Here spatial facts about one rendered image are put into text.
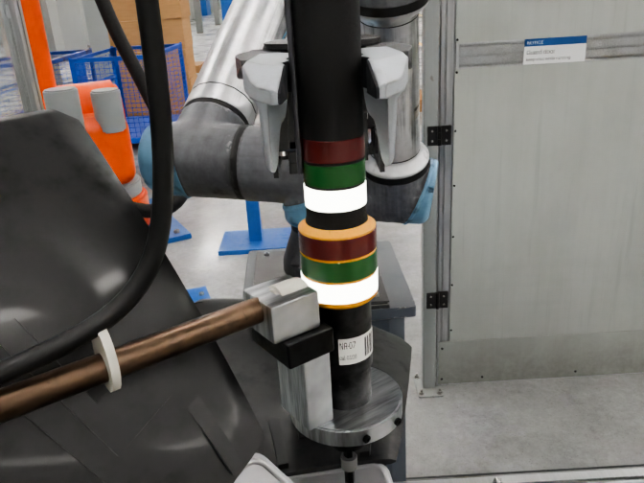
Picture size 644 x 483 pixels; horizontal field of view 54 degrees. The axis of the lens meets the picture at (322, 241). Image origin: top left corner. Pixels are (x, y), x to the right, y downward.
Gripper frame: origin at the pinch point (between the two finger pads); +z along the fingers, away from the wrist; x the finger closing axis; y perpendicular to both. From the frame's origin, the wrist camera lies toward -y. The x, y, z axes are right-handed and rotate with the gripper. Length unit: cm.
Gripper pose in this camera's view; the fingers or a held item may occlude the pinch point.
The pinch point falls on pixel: (327, 75)
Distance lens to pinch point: 30.3
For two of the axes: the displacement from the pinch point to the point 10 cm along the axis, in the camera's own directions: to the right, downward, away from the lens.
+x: -10.0, 0.6, 0.0
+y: 0.5, 9.3, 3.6
